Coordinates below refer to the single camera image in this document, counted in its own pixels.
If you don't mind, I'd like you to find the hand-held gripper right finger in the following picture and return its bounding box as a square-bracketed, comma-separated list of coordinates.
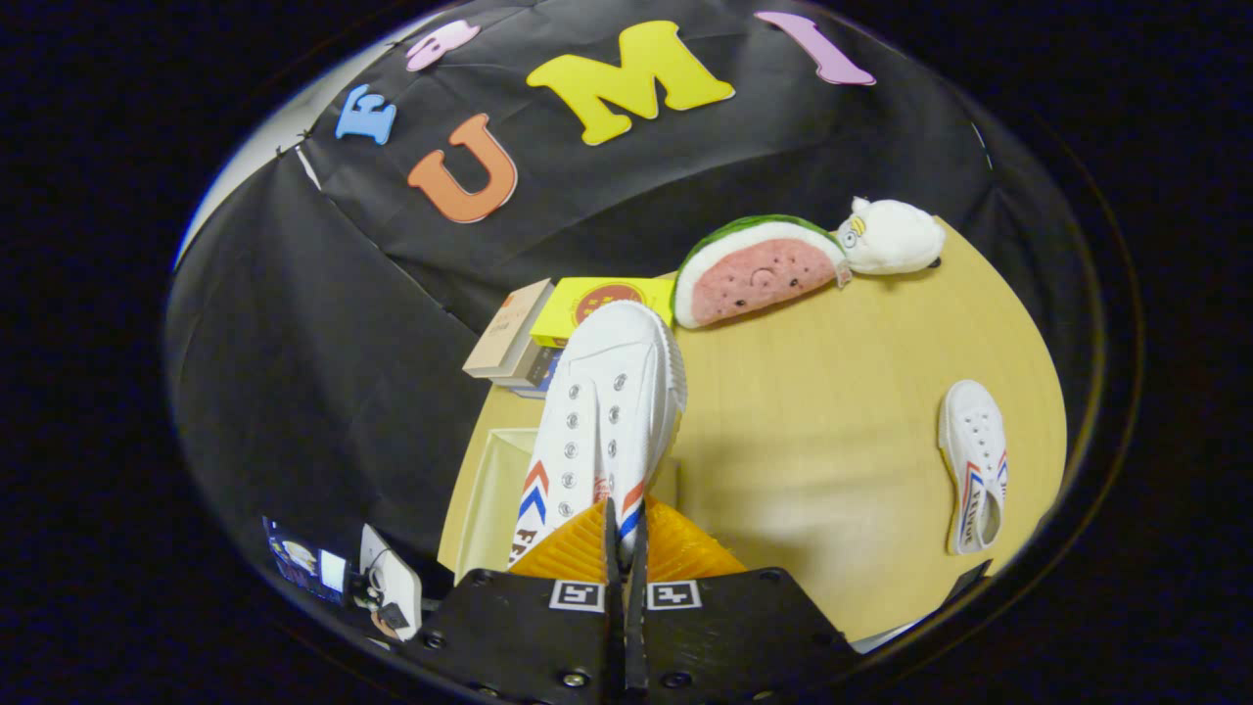
[627, 496, 864, 705]

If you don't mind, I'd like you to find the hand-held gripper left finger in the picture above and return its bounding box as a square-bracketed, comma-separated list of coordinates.
[394, 496, 628, 705]

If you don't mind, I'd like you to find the beige storage box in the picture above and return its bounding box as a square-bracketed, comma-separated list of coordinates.
[455, 428, 681, 588]

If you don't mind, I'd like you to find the white canvas shoe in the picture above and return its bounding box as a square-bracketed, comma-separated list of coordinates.
[938, 380, 1009, 556]
[507, 300, 688, 569]

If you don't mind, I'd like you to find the white pad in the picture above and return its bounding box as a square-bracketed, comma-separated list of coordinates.
[357, 524, 424, 642]

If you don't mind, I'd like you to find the laptop screen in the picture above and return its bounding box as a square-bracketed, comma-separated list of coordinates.
[262, 516, 349, 604]

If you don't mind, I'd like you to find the blue book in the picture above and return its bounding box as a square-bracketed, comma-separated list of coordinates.
[509, 354, 566, 400]

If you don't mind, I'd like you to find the grey book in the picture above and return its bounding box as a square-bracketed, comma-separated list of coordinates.
[489, 345, 561, 389]

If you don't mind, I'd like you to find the tan cover book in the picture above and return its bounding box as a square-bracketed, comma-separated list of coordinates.
[462, 279, 555, 380]

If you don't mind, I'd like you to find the yellow book with red circle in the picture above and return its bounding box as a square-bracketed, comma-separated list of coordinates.
[530, 277, 676, 349]

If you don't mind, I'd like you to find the watermelon slice plush toy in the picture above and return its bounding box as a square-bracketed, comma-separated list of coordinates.
[673, 214, 851, 329]

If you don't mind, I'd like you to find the white plush toy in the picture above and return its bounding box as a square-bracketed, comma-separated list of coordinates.
[837, 197, 948, 276]

